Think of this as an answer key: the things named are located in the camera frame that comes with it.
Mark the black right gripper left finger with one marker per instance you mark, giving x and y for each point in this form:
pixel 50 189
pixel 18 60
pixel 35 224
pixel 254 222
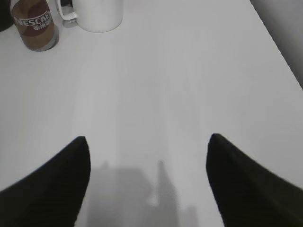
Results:
pixel 52 195

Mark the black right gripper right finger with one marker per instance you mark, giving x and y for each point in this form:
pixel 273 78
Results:
pixel 246 193

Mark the brown Nescafe coffee bottle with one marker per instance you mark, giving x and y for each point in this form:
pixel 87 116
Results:
pixel 34 23

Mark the black mug behind bottle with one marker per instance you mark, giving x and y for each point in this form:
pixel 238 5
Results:
pixel 6 19

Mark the white ceramic mug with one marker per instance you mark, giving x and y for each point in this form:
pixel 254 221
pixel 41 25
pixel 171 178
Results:
pixel 96 16

